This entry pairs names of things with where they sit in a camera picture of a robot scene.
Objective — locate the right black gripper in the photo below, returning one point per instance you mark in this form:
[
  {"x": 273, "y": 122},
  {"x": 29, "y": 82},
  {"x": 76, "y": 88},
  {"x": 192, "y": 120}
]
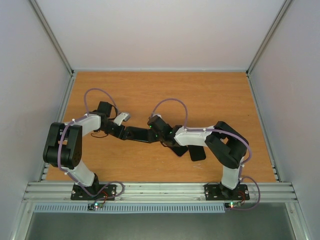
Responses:
[{"x": 180, "y": 146}]

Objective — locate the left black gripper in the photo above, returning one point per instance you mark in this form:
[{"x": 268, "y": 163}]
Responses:
[{"x": 119, "y": 134}]

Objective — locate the black phone case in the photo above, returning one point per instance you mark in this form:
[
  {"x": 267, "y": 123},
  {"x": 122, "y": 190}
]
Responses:
[
  {"x": 140, "y": 134},
  {"x": 197, "y": 153}
]

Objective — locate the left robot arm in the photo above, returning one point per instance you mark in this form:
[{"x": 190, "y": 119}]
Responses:
[{"x": 64, "y": 144}]

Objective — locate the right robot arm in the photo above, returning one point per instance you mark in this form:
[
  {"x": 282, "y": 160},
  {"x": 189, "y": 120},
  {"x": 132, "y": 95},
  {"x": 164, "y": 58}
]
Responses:
[{"x": 226, "y": 144}]

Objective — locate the pink phone black screen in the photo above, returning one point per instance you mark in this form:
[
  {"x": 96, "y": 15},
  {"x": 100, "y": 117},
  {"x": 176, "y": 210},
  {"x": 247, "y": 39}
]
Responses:
[{"x": 179, "y": 150}]

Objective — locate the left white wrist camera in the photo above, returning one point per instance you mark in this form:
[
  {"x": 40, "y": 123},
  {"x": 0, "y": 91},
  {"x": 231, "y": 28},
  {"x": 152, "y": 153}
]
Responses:
[{"x": 122, "y": 117}]

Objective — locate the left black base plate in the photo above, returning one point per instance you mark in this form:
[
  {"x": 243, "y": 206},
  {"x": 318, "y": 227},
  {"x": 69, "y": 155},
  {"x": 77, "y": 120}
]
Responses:
[{"x": 78, "y": 194}]

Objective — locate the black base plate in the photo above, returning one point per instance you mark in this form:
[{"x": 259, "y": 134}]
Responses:
[
  {"x": 214, "y": 191},
  {"x": 78, "y": 194}
]

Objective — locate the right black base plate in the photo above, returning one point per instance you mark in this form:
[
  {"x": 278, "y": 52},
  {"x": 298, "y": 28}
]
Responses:
[{"x": 214, "y": 191}]

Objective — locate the aluminium front rail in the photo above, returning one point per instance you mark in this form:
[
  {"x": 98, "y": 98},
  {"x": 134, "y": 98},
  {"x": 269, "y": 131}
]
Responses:
[{"x": 166, "y": 192}]

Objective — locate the grey slotted cable duct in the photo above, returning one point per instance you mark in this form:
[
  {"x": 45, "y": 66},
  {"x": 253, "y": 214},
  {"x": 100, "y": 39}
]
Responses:
[{"x": 130, "y": 208}]

